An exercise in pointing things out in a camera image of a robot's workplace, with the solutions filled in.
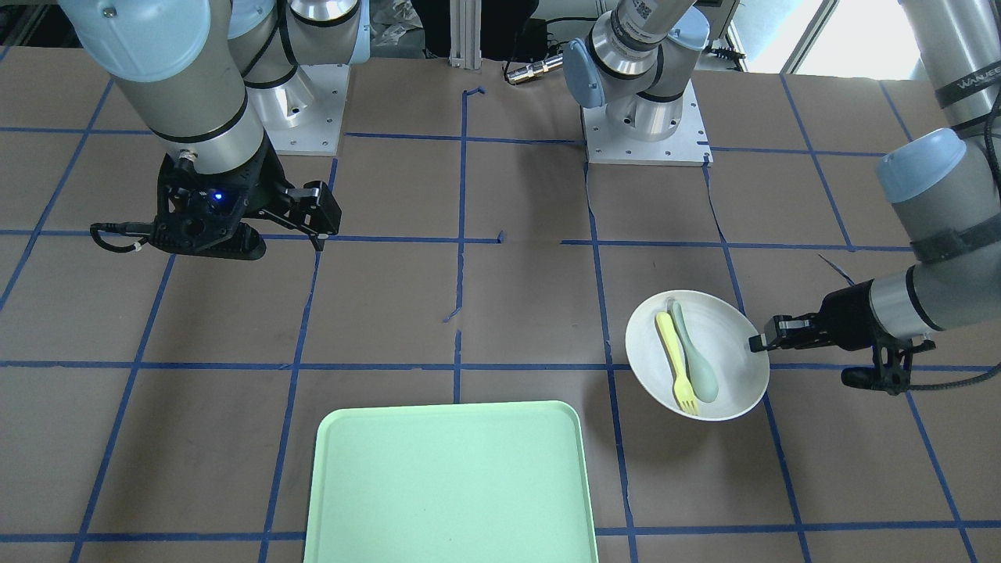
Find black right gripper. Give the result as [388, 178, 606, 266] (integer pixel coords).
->
[152, 140, 341, 260]

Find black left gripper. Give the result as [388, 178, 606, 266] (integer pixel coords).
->
[748, 282, 881, 353]

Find white round plate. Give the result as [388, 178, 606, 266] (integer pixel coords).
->
[623, 289, 771, 421]

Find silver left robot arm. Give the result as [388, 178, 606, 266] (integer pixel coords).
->
[562, 1, 999, 352]

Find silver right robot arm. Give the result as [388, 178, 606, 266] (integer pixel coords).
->
[59, 1, 371, 260]

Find yellow plastic fork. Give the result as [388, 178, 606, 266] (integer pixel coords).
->
[655, 311, 700, 416]

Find grey-green plastic spoon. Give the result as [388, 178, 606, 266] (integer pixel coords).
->
[669, 299, 719, 403]

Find gold metal cylinder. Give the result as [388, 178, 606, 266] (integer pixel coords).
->
[504, 53, 564, 86]

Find mint green tray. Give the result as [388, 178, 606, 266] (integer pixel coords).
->
[303, 400, 598, 562]

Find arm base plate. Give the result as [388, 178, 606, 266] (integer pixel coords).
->
[580, 82, 714, 167]
[248, 65, 351, 157]

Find aluminium frame post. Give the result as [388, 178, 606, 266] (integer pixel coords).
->
[448, 0, 483, 72]

